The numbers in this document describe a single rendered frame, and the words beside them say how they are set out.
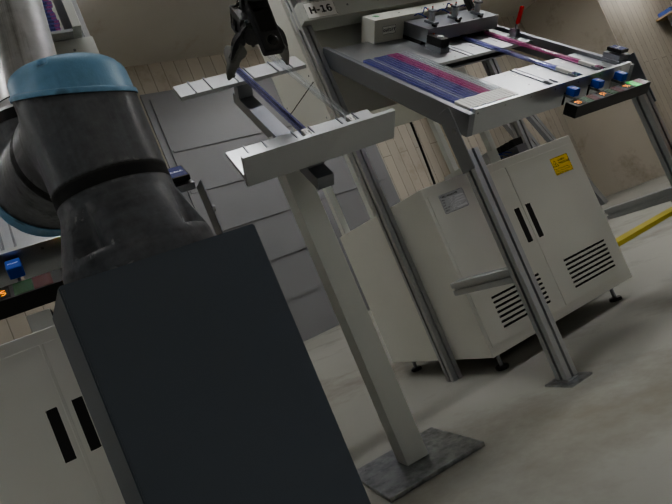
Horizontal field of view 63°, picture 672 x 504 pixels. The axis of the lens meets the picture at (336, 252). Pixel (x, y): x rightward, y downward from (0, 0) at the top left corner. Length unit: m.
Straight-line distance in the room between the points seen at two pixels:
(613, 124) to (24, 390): 8.74
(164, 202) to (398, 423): 0.91
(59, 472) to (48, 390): 0.17
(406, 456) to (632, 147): 8.21
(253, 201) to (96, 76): 5.23
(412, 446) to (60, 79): 1.05
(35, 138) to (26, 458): 0.91
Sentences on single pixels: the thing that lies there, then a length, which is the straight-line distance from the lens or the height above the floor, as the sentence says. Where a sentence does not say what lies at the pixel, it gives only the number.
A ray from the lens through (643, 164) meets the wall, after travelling 9.23.
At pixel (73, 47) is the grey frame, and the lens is 1.79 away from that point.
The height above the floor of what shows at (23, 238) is 0.76.
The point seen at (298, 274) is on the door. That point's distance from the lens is 5.76.
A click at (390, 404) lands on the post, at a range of 1.31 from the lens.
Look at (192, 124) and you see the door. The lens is 5.92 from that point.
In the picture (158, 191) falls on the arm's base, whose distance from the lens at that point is 0.55.
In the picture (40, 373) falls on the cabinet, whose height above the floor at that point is 0.53.
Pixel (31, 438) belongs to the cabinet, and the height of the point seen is 0.41.
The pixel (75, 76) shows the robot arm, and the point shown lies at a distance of 0.59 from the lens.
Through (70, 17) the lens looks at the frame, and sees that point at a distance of 1.79.
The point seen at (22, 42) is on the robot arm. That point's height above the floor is 0.87.
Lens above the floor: 0.47
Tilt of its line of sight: 3 degrees up
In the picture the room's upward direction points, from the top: 23 degrees counter-clockwise
